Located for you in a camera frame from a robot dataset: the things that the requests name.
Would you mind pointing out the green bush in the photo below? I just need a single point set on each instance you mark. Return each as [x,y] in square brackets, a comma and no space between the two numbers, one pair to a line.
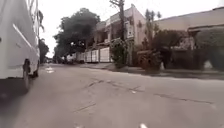
[118,53]

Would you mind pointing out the large dark tree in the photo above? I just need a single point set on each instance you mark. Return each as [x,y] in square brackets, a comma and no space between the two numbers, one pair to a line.
[76,30]

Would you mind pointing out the low beige building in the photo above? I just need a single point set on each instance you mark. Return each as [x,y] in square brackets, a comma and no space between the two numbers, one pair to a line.
[190,20]

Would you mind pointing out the white van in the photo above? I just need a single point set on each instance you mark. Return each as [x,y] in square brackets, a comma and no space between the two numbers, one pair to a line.
[15,40]

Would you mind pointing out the dark bushes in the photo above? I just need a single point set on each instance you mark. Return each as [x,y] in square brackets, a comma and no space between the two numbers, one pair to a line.
[160,50]

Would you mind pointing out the white panel fence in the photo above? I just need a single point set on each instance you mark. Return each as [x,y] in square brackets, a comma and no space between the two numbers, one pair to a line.
[98,55]

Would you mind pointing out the beige multi-storey building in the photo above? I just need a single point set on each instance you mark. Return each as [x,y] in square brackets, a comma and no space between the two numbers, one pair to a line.
[133,20]

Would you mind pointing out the grey asphalt road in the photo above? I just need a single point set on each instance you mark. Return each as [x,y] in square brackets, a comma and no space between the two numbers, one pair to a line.
[110,106]

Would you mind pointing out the robot's own part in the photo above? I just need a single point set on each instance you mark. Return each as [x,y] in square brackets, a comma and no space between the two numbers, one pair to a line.
[143,126]

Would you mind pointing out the clipped hedge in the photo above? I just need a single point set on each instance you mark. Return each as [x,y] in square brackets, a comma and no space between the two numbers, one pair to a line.
[210,41]

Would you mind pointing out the grey concrete sidewalk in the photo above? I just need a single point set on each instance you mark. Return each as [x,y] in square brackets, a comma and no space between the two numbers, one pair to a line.
[186,73]

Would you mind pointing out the pole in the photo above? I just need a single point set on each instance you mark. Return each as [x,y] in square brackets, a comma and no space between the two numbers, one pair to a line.
[122,20]

